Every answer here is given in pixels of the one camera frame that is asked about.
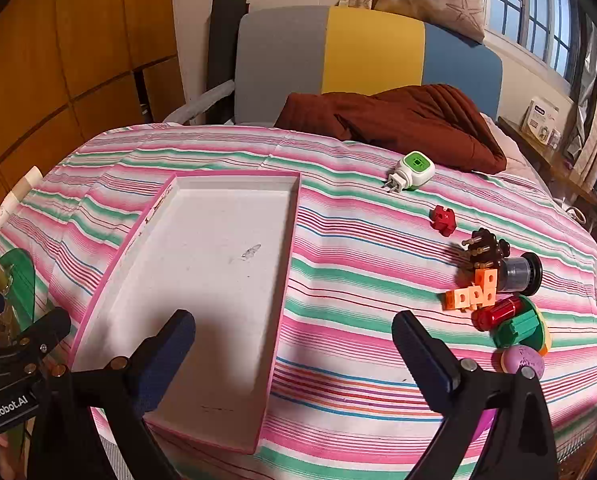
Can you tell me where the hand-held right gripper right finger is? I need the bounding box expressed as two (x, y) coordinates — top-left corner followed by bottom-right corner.
(391, 310), (561, 480)

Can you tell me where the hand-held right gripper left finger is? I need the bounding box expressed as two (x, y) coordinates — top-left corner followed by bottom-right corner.
(28, 309), (197, 480)

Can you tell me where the pink and white tray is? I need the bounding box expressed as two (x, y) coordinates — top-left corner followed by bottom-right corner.
(70, 170), (301, 456)

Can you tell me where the clear jar with black lid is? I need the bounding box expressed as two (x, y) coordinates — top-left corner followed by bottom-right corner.
(495, 253), (543, 297)

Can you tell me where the red toy block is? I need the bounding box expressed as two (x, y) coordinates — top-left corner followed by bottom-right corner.
(431, 205), (456, 237)

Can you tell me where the green plastic toy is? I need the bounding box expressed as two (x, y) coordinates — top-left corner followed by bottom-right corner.
(1, 250), (36, 321)

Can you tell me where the light orange toy block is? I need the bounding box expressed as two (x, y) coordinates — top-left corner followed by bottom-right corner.
(443, 287), (481, 313)

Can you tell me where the red toy cylinder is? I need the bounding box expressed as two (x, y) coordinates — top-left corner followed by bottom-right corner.
(472, 296), (524, 332)

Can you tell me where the purple toy egg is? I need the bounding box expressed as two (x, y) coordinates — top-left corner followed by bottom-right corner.
(501, 345), (546, 378)

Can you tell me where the green toy block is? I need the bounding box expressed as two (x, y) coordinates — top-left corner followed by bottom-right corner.
(493, 305), (541, 348)

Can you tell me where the bright orange toy block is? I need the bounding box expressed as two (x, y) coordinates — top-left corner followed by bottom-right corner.
(473, 268), (499, 306)

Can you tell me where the pink green striped blanket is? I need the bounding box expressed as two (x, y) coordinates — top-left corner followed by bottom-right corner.
(0, 122), (597, 480)

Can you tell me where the green white plug-in device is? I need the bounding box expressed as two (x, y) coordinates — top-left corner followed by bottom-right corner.
(382, 150), (436, 195)

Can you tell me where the pale pink pillow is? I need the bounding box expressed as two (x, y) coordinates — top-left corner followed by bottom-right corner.
(481, 112), (544, 181)

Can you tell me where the wooden side desk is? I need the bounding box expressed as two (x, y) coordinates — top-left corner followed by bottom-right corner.
(498, 116), (597, 251)

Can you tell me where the brown quilt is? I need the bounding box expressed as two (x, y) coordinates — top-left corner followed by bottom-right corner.
(274, 83), (508, 175)

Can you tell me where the white printed box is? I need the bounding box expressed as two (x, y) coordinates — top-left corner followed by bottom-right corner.
(523, 99), (560, 147)

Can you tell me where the wooden wardrobe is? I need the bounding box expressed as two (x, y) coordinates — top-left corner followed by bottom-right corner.
(0, 0), (184, 201)

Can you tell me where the grey yellow blue headboard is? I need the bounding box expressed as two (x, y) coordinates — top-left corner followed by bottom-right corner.
(233, 5), (504, 128)

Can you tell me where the barred window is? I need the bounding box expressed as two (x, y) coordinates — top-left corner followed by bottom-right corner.
(483, 0), (586, 83)

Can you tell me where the white bed rail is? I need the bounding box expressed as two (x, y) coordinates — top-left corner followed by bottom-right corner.
(162, 80), (235, 126)

